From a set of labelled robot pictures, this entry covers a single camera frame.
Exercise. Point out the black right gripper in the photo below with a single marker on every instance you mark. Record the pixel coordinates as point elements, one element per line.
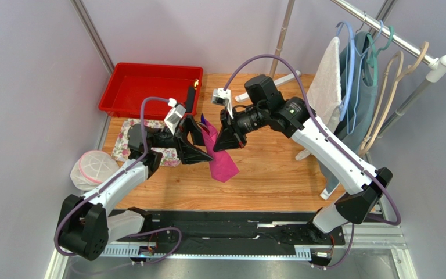
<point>232,126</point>

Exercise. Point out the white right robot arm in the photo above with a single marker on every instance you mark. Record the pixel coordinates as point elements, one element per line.
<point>363,183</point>

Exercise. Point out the floral cloth mat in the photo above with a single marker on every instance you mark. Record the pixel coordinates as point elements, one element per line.
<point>121,151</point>

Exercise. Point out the black object in tray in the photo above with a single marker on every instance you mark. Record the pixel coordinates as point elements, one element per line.
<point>191,96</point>

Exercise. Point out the white mesh laundry bag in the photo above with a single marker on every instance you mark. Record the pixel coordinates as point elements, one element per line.
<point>91,169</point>

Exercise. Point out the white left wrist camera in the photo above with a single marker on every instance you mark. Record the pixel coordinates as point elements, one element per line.
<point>175,115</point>

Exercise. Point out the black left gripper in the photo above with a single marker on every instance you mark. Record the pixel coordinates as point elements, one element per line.
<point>189,154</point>

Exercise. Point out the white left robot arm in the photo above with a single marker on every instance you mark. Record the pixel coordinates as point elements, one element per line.
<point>107,193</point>

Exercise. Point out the iridescent table knife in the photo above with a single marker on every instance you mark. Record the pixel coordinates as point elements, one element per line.
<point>203,122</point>

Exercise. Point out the green clothes hanger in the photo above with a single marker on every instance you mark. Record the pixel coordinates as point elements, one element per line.
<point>374,52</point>

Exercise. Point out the metal clothes rack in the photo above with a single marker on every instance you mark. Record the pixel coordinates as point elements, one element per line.
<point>437,68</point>

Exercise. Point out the black table edge rail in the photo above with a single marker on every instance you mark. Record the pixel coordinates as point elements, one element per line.
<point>246,235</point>

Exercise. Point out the red plastic tray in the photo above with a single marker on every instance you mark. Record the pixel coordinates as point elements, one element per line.
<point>131,83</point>

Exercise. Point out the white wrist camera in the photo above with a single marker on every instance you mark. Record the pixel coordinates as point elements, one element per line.
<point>175,115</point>
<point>223,97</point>

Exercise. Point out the white towel on hanger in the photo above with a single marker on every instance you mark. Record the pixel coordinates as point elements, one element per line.
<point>324,94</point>

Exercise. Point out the magenta paper napkin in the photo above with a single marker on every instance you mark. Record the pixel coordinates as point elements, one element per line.
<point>222,168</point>

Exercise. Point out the teal garment on hanger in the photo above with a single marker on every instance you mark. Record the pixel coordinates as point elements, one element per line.
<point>352,130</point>

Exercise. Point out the blue clothes hanger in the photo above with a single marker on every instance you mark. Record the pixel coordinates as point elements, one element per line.
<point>347,60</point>

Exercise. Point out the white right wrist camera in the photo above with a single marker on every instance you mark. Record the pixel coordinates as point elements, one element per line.
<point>223,97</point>

